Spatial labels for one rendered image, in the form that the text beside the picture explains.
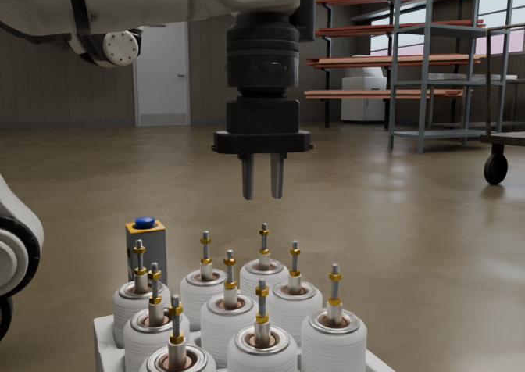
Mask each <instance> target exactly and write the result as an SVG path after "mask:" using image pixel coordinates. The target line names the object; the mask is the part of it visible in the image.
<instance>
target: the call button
mask: <svg viewBox="0 0 525 372"><path fill-rule="evenodd" d="M154 223H155V218H153V217H150V216H143V217H139V218H137V219H136V220H135V224H137V227H142V228H145V227H151V226H153V224H154Z"/></svg>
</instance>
